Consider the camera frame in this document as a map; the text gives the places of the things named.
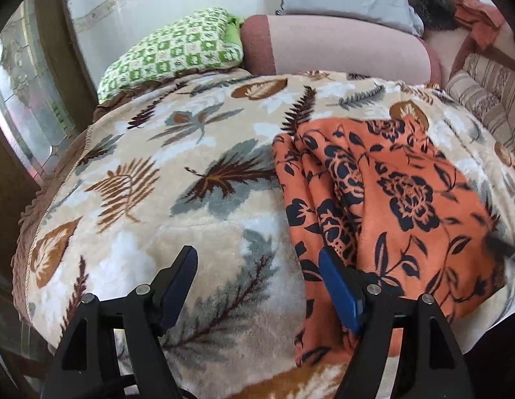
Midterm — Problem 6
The beige leaf pattern blanket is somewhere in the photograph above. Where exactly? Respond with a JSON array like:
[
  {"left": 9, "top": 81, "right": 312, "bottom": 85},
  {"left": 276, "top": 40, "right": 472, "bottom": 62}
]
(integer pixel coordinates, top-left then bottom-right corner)
[{"left": 12, "top": 69, "right": 515, "bottom": 398}]

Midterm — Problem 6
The orange black floral garment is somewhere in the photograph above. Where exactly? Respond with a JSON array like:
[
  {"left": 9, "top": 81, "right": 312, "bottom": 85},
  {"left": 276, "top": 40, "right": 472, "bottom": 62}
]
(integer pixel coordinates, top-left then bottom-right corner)
[{"left": 273, "top": 117, "right": 505, "bottom": 366}]

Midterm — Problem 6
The pink cylindrical bolster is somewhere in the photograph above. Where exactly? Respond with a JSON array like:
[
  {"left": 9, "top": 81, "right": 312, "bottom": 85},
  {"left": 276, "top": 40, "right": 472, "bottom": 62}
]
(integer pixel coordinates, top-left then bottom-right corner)
[{"left": 241, "top": 15, "right": 442, "bottom": 85}]

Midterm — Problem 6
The striped beige cushion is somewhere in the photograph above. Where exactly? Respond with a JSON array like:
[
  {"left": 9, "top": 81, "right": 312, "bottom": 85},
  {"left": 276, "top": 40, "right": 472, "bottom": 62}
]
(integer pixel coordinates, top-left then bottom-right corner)
[{"left": 447, "top": 53, "right": 515, "bottom": 155}]

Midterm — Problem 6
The rust orange cloth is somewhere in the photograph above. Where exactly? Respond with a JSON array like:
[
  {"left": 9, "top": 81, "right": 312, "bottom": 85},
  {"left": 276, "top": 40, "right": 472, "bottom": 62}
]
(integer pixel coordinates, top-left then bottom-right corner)
[{"left": 454, "top": 0, "right": 506, "bottom": 51}]

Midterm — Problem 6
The wooden glass panel cabinet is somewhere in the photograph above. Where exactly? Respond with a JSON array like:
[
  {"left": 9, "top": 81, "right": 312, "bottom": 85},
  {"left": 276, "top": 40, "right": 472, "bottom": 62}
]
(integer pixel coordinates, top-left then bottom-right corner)
[{"left": 0, "top": 0, "right": 96, "bottom": 397}]

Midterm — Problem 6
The green white patterned pillow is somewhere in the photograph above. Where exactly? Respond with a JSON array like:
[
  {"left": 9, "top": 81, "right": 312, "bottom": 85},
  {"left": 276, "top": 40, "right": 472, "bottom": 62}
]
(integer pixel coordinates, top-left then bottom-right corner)
[{"left": 97, "top": 7, "right": 244, "bottom": 103}]

